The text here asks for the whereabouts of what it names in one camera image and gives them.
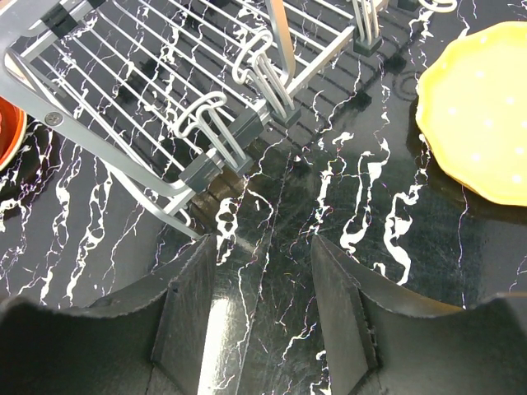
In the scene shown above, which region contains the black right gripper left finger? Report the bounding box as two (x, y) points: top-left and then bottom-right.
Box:
(1, 236), (216, 394)

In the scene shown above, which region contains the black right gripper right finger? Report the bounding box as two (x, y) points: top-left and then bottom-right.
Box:
(310, 236), (526, 394)

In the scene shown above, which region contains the orange round plastic plate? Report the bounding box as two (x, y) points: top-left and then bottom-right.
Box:
(0, 97), (27, 170)

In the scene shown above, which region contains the silver wire dish rack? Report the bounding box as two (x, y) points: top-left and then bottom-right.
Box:
(0, 0), (460, 239)

